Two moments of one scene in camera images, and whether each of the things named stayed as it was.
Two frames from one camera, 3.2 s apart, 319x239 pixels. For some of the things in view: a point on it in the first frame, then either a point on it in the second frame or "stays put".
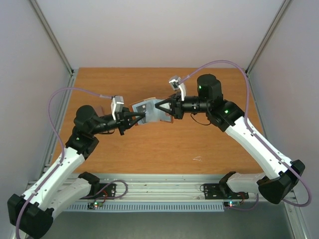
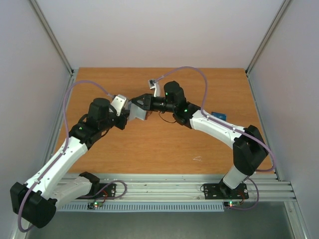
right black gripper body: x=177 y=107 -> x=147 y=102
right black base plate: x=222 y=191 stays put
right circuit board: x=232 y=204 stays put
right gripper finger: x=157 y=104 -> x=139 y=101
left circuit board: x=92 y=205 stays put
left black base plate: x=107 y=191 stays put
